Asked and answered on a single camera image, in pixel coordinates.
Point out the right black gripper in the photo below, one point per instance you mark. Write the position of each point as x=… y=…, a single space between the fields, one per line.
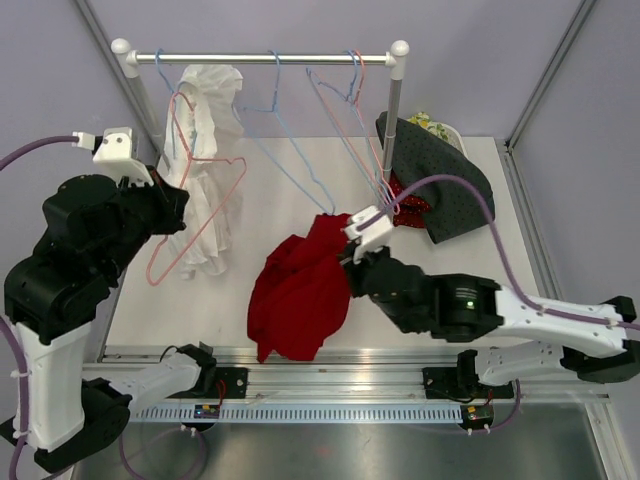
x=355 y=270

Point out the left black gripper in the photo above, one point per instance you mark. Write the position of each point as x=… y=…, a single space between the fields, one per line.
x=171 y=200

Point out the white skirt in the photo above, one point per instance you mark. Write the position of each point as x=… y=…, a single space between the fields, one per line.
x=219 y=84

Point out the red polka dot skirt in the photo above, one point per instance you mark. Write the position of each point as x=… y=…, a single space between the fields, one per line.
x=412 y=212

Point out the plain red skirt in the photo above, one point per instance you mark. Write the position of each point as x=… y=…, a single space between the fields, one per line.
x=301 y=297

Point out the dark grey dotted skirt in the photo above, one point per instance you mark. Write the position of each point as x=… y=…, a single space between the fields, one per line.
x=455 y=210

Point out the lemon print skirt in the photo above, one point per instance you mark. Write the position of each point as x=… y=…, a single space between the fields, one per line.
x=424 y=120

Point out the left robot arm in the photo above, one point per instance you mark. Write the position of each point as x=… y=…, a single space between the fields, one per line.
x=95 y=228

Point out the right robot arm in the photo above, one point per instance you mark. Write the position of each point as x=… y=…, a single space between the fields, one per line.
x=588 y=340

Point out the white clothes rack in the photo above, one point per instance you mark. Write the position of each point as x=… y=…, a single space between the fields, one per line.
x=129 y=61

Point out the white perforated basket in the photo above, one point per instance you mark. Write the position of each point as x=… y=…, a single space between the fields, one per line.
x=454 y=138

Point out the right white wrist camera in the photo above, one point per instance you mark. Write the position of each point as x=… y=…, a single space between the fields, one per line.
x=367 y=231

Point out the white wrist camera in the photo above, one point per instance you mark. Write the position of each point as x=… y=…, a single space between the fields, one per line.
x=115 y=154
x=367 y=231

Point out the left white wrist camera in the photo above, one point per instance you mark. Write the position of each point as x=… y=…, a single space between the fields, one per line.
x=115 y=154

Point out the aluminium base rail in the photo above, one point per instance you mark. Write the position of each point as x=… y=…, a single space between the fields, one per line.
x=354 y=376

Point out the white slotted cable duct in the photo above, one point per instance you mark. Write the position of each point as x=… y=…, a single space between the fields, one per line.
x=276 y=413

